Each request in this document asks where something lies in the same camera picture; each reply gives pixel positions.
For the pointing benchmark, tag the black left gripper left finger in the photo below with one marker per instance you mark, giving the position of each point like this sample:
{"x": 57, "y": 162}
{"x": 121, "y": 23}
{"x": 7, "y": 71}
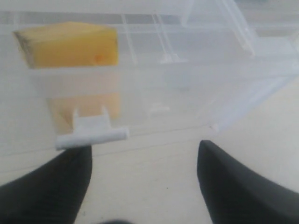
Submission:
{"x": 50, "y": 194}

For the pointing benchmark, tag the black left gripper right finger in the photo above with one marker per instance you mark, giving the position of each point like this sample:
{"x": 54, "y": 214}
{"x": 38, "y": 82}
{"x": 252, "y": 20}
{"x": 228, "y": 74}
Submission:
{"x": 235, "y": 194}

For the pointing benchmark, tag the translucent drawer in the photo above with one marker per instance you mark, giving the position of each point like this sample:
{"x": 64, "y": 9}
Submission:
{"x": 36, "y": 126}

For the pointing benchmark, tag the yellow cheese wedge block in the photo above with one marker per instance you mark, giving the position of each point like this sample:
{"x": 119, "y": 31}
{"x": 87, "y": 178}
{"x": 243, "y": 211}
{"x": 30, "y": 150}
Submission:
{"x": 68, "y": 44}

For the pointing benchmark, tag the white plastic drawer cabinet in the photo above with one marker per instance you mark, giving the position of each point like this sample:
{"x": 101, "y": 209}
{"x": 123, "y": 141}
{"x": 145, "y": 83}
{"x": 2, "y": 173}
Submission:
{"x": 181, "y": 62}

